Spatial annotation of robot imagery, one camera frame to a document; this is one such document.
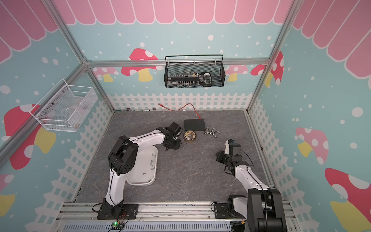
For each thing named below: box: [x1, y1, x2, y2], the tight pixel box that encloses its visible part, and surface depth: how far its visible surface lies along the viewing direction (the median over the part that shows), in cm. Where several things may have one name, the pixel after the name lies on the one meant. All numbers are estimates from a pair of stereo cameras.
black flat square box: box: [184, 118, 206, 131], surface depth 111 cm
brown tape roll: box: [184, 130, 197, 142], surface depth 107 cm
